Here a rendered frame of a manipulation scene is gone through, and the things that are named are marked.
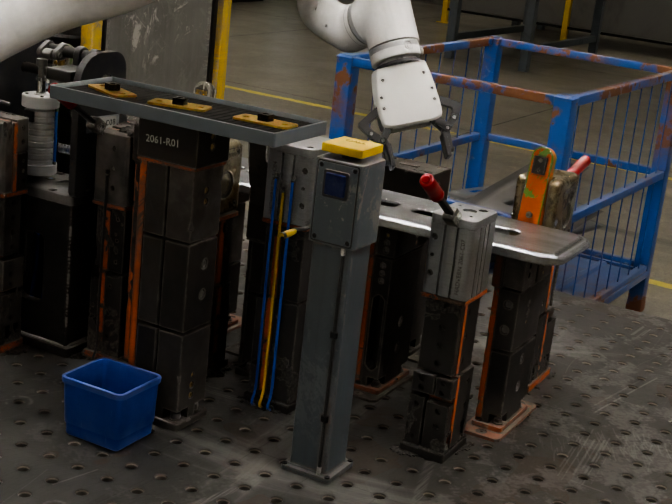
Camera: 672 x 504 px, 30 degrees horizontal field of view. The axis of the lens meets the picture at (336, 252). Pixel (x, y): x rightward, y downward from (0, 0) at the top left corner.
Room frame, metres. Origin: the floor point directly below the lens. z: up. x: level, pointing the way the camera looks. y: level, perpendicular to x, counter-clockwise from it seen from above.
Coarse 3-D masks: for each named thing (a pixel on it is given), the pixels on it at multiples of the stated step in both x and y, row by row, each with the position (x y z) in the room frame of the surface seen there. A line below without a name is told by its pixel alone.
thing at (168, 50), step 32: (160, 0) 5.37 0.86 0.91; (192, 0) 5.56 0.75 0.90; (224, 0) 5.73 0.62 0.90; (96, 32) 4.94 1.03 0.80; (128, 32) 5.17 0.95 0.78; (160, 32) 5.39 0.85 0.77; (192, 32) 5.58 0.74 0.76; (224, 32) 5.74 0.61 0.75; (128, 64) 5.18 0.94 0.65; (160, 64) 5.40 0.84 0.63; (192, 64) 5.60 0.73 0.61; (224, 64) 5.76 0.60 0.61
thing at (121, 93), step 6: (90, 84) 1.77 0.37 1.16; (96, 84) 1.78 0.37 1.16; (102, 84) 1.78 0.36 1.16; (108, 84) 1.74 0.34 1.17; (114, 84) 1.74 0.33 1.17; (102, 90) 1.74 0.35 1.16; (108, 90) 1.74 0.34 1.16; (114, 90) 1.74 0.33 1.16; (120, 90) 1.75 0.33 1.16; (126, 90) 1.76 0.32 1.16; (114, 96) 1.71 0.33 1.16; (120, 96) 1.71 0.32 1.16; (126, 96) 1.72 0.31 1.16; (132, 96) 1.72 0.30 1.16
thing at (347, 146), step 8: (344, 136) 1.62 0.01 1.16; (328, 144) 1.56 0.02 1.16; (336, 144) 1.56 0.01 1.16; (344, 144) 1.56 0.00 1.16; (352, 144) 1.57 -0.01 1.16; (360, 144) 1.58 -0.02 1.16; (368, 144) 1.58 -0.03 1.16; (376, 144) 1.59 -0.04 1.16; (336, 152) 1.56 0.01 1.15; (344, 152) 1.55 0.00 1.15; (352, 152) 1.55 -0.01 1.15; (360, 152) 1.54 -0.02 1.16; (368, 152) 1.56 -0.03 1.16; (376, 152) 1.58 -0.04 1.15
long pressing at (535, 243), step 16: (240, 176) 1.99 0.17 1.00; (384, 192) 1.99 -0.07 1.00; (384, 208) 1.89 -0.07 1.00; (400, 208) 1.90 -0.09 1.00; (416, 208) 1.91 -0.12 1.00; (432, 208) 1.92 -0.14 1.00; (384, 224) 1.82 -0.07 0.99; (400, 224) 1.81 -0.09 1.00; (416, 224) 1.80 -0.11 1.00; (496, 224) 1.86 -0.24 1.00; (512, 224) 1.88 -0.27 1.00; (528, 224) 1.89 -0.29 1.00; (496, 240) 1.77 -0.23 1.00; (512, 240) 1.78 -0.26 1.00; (528, 240) 1.79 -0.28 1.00; (544, 240) 1.80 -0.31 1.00; (560, 240) 1.81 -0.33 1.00; (576, 240) 1.82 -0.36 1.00; (512, 256) 1.73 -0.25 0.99; (528, 256) 1.72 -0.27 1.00; (544, 256) 1.71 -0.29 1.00; (560, 256) 1.73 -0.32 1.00
